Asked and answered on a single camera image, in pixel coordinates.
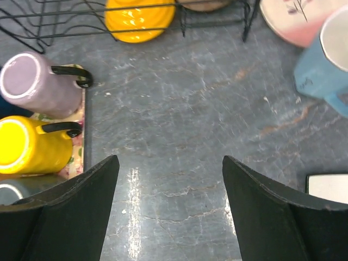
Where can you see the white square board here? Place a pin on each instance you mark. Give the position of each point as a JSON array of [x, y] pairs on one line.
[[332, 187]]

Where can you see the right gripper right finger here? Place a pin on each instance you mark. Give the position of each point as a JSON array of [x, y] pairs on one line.
[[276, 222]]

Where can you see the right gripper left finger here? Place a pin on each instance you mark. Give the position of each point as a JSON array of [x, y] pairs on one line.
[[66, 222]]

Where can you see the purple mug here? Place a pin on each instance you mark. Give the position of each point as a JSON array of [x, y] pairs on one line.
[[30, 81]]

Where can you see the floral placemat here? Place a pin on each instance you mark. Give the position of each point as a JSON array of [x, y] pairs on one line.
[[75, 165]]

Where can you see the yellow bowl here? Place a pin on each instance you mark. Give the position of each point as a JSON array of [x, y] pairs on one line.
[[138, 21]]

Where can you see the dark blue mug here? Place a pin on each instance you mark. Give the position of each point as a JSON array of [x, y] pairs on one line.
[[8, 109]]

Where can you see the brown pink bowl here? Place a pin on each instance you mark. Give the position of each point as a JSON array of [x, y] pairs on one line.
[[203, 6]]

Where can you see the dark green mug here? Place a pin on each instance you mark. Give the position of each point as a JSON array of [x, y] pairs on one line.
[[15, 189]]

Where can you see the yellow mug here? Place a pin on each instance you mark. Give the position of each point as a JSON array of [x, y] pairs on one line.
[[33, 147]]

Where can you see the light blue mug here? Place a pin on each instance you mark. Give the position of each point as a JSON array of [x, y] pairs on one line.
[[321, 71]]

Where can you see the black wire dish rack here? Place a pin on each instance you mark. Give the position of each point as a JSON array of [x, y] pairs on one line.
[[37, 23]]

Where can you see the pink floral plate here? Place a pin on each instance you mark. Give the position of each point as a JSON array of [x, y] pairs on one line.
[[298, 21]]

